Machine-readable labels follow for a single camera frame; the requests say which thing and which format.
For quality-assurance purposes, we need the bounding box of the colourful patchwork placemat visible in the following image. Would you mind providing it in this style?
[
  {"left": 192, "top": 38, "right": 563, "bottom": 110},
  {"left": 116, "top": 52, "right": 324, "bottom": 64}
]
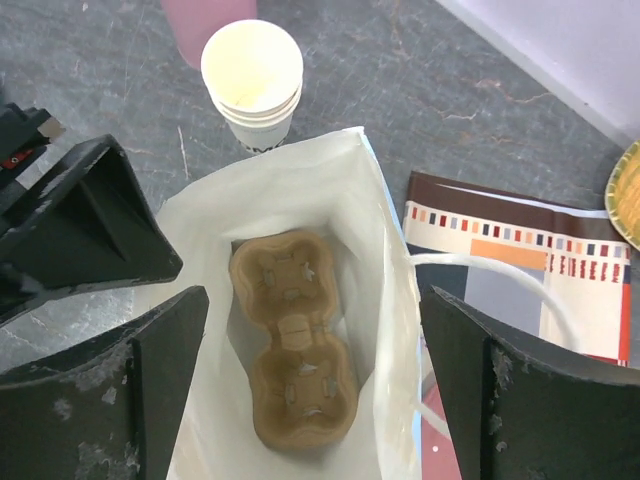
[{"left": 403, "top": 172, "right": 632, "bottom": 479}]

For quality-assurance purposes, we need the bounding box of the yellow woven basket tray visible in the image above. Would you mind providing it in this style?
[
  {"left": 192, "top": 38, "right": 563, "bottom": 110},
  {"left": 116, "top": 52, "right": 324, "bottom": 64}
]
[{"left": 604, "top": 140, "right": 640, "bottom": 250}]

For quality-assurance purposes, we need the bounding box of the brown cardboard cup carrier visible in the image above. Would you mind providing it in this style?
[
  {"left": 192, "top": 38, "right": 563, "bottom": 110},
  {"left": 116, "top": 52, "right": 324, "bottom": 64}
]
[{"left": 229, "top": 230, "right": 358, "bottom": 450}]

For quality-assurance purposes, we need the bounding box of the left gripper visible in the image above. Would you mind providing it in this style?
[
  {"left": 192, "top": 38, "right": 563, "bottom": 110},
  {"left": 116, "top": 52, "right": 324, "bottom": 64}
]
[{"left": 1, "top": 103, "right": 182, "bottom": 320}]

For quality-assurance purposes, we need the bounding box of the pink straw holder cup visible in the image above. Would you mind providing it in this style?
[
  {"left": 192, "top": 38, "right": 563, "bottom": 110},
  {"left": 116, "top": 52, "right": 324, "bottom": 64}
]
[{"left": 161, "top": 0, "right": 257, "bottom": 70}]

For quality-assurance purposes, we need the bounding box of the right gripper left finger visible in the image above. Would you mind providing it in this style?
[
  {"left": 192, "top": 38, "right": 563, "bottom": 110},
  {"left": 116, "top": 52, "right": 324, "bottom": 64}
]
[{"left": 1, "top": 286, "right": 209, "bottom": 479}]

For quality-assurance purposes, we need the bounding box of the blue white paper bag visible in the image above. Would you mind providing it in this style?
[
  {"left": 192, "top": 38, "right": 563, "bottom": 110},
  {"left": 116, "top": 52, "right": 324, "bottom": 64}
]
[{"left": 136, "top": 128, "right": 448, "bottom": 479}]

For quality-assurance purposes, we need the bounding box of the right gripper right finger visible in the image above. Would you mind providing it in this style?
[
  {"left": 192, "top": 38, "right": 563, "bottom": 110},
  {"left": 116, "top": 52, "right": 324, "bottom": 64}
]
[{"left": 420, "top": 287, "right": 639, "bottom": 479}]

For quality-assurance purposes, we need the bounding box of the stack of paper cups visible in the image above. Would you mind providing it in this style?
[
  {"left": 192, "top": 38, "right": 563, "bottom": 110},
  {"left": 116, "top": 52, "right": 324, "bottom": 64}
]
[{"left": 200, "top": 19, "right": 304, "bottom": 155}]

